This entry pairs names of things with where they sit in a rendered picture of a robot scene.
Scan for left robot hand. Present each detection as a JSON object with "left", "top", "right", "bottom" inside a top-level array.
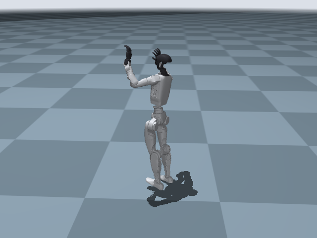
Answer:
[{"left": 124, "top": 45, "right": 132, "bottom": 65}]

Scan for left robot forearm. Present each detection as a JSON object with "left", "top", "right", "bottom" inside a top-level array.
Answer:
[{"left": 123, "top": 62, "right": 138, "bottom": 85}]

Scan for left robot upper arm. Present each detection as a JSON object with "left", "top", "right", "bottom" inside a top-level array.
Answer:
[{"left": 130, "top": 75, "right": 160, "bottom": 88}]

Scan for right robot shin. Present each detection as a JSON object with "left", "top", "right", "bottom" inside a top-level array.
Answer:
[{"left": 161, "top": 145, "right": 171, "bottom": 178}]

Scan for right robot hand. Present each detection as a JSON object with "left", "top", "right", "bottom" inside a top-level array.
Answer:
[{"left": 152, "top": 48, "right": 161, "bottom": 65}]

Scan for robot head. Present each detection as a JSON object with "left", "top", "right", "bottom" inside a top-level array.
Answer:
[{"left": 156, "top": 54, "right": 172, "bottom": 76}]

